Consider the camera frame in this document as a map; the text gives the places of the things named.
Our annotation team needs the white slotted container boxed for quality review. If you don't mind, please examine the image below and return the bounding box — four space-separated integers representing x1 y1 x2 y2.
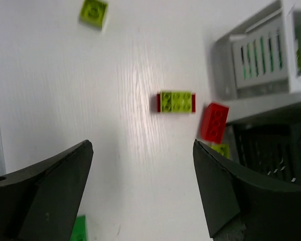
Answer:
210 1 301 100

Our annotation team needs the green double lego brick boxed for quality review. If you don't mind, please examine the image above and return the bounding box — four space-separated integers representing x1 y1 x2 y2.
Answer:
70 215 88 241

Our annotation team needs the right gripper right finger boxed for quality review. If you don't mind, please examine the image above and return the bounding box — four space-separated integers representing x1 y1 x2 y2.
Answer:
193 141 301 240

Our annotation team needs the yellow-green small lego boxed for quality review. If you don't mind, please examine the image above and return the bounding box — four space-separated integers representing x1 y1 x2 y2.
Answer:
210 144 230 159

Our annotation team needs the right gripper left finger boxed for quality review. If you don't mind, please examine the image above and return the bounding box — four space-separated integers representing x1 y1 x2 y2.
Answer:
0 140 93 240

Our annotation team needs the black slotted container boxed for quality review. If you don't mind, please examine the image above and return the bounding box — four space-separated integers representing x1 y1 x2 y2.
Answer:
228 106 301 185

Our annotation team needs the lime green small lego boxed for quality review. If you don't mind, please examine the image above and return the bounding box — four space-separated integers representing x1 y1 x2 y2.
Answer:
79 0 108 29

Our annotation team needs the red lego brick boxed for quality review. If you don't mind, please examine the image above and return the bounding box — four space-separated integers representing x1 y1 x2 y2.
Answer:
200 102 229 144

